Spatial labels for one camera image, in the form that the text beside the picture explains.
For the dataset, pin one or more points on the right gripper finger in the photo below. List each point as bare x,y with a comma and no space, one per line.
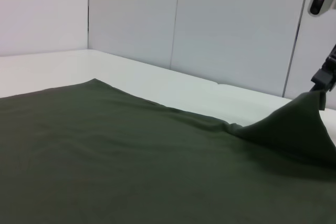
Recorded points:
315,88
321,77

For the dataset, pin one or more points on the dark green t-shirt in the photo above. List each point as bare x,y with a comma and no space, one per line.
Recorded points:
131,155

